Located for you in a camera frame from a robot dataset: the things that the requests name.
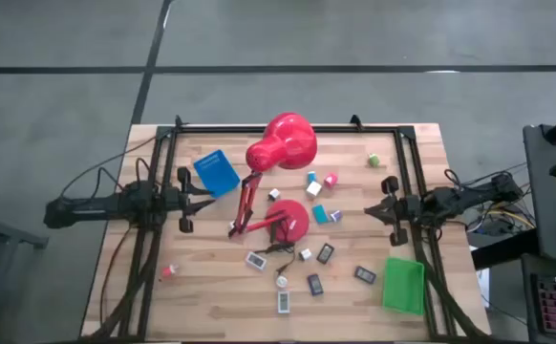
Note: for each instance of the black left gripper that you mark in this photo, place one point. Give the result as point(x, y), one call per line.
point(182, 203)

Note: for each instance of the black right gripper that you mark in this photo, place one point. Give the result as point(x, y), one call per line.
point(407, 210)

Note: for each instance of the purple and white charger block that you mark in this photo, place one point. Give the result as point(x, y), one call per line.
point(336, 216)

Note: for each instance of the black digital thermometer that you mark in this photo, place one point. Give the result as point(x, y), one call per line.
point(365, 275)
point(325, 253)

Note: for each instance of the red and white charger block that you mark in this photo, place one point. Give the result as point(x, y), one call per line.
point(168, 272)

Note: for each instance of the white digital thermometer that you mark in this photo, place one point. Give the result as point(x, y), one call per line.
point(283, 302)
point(255, 261)

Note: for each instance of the navy blue digital thermometer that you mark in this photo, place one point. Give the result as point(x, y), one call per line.
point(315, 285)

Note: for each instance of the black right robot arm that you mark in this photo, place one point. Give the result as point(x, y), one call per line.
point(450, 198)

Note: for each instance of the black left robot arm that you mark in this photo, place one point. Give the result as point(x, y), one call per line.
point(91, 210)

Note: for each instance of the blue plastic basket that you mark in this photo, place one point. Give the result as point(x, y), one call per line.
point(216, 174)

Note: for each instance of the green charger block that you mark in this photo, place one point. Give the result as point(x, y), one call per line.
point(373, 160)

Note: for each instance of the large white charger block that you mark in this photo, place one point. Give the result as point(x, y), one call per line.
point(314, 189)

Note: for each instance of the white charger block black face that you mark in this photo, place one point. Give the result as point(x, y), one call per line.
point(274, 194)
point(305, 254)

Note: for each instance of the green plastic basket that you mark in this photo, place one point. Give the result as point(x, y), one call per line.
point(403, 286)

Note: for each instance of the blue charger block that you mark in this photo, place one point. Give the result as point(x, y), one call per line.
point(312, 177)

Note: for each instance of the red desk lamp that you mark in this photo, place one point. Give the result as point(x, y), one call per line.
point(287, 138)

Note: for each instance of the black side desk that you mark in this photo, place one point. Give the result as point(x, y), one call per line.
point(545, 200)

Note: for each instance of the grey metal table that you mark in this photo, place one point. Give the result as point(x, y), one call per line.
point(1, 231)

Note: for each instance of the black metal table frame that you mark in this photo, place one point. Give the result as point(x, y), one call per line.
point(220, 129)

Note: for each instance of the black frame clamp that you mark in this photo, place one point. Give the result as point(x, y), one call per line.
point(178, 123)
point(356, 123)

